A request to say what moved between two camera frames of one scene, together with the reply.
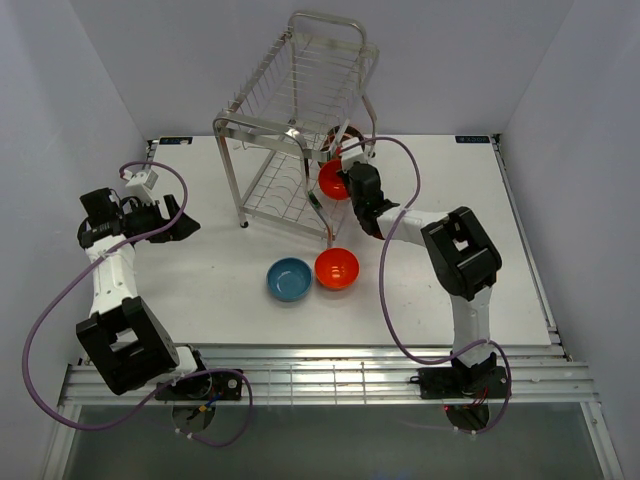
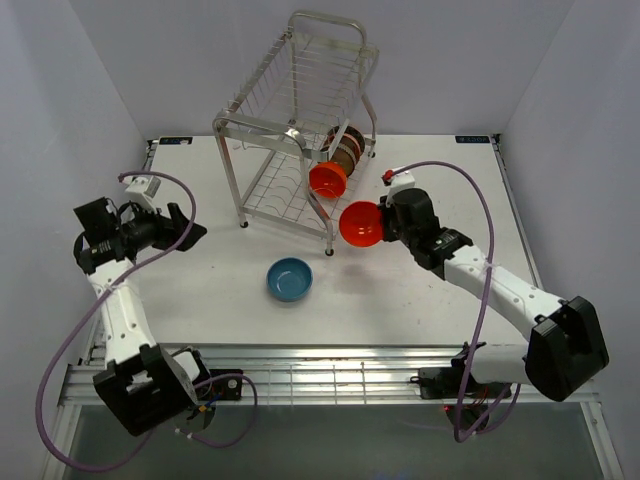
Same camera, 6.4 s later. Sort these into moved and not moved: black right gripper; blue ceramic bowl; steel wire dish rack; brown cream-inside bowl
Moved: brown cream-inside bowl; black right gripper
Not moved: steel wire dish rack; blue ceramic bowl
